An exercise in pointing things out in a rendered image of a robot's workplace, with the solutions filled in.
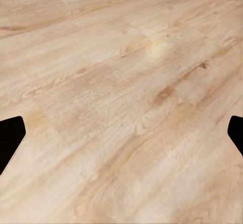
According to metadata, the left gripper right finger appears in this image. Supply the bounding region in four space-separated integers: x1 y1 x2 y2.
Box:
228 116 243 156

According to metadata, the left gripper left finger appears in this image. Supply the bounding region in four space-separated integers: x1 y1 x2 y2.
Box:
0 116 26 176

